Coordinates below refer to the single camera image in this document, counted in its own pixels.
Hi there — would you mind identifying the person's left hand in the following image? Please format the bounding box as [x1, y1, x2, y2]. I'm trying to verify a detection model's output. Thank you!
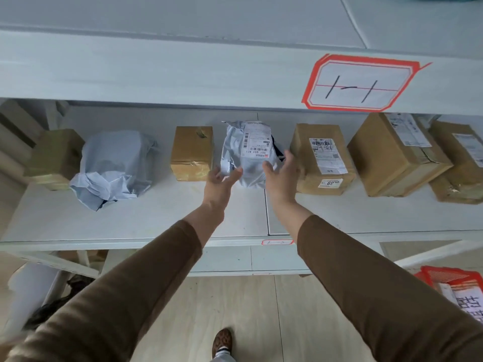
[202, 166, 244, 214]

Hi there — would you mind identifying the person's right hand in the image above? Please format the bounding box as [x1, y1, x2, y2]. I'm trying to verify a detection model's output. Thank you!
[262, 149, 301, 210]

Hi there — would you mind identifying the grey mailer bag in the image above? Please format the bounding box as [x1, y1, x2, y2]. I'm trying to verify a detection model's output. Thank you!
[69, 130, 158, 212]
[220, 120, 286, 189]

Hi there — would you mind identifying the narrow cardboard box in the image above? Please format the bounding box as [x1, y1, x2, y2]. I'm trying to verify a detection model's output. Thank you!
[289, 123, 357, 197]

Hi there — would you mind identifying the small box shelf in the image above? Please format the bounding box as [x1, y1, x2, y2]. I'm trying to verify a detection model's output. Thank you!
[170, 126, 215, 182]

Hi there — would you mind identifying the cardboard box with torn flap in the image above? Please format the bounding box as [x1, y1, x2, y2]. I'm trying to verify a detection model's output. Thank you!
[347, 112, 453, 198]

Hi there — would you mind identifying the white metal shelving rack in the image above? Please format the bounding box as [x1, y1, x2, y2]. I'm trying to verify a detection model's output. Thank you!
[0, 0, 483, 280]

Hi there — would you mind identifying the glossy yellowish cardboard box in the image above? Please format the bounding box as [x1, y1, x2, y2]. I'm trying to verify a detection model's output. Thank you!
[23, 128, 86, 192]

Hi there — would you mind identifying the long taped cardboard box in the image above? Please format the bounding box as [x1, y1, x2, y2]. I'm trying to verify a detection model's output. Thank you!
[428, 120, 483, 205]

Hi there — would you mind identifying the red plastic basket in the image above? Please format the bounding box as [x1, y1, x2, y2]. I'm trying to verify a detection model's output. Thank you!
[413, 265, 483, 317]

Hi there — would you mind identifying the person's right forearm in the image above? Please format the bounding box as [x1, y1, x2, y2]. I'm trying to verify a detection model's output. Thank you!
[271, 199, 483, 362]

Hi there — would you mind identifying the person's left forearm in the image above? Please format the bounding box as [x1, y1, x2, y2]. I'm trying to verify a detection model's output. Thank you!
[4, 201, 227, 362]

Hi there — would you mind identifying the person's brown shoe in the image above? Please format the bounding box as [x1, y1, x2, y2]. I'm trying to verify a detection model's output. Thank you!
[211, 327, 233, 358]

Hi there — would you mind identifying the black plastic bag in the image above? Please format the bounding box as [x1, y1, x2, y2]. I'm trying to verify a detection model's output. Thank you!
[22, 275, 95, 332]

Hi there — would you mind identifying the white plastic container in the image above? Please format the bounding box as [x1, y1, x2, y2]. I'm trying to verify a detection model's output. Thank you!
[0, 261, 70, 343]

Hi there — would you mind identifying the white paper sign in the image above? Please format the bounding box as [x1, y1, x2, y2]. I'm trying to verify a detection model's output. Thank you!
[439, 282, 483, 325]

